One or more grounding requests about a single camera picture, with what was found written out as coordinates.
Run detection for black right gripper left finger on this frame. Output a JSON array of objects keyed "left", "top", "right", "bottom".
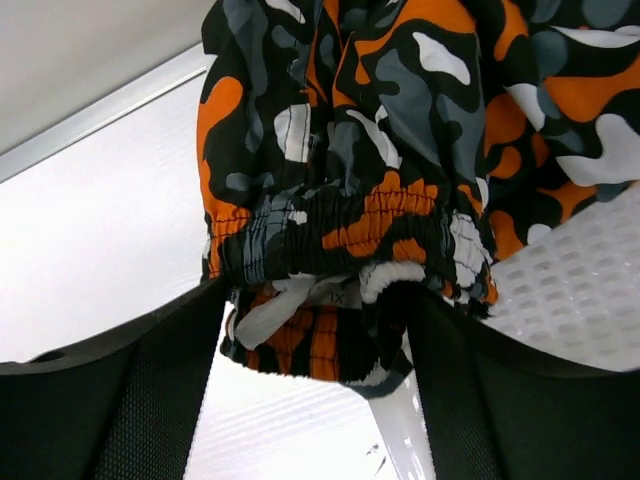
[{"left": 1, "top": 280, "right": 226, "bottom": 479}]

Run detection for orange black camouflage shorts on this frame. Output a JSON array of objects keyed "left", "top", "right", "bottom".
[{"left": 196, "top": 1, "right": 639, "bottom": 398}]

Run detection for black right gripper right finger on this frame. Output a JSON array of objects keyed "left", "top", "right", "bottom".
[{"left": 384, "top": 282, "right": 639, "bottom": 479}]

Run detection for aluminium table edge rail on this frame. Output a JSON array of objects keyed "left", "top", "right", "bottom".
[{"left": 1, "top": 43, "right": 209, "bottom": 182}]

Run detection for white perforated plastic basket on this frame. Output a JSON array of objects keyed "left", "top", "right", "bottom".
[{"left": 487, "top": 187, "right": 639, "bottom": 371}]

